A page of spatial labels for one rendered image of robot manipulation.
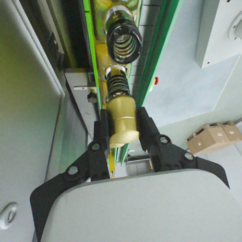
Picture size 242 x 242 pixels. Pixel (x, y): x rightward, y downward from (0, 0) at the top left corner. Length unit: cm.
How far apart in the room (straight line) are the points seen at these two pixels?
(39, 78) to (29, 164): 14
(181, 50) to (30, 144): 63
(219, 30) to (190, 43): 11
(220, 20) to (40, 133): 59
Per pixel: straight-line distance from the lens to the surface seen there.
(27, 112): 21
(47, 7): 48
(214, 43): 62
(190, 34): 63
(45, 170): 24
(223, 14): 57
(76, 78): 46
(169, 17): 33
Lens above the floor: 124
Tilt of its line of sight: 31 degrees down
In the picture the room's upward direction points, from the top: 171 degrees clockwise
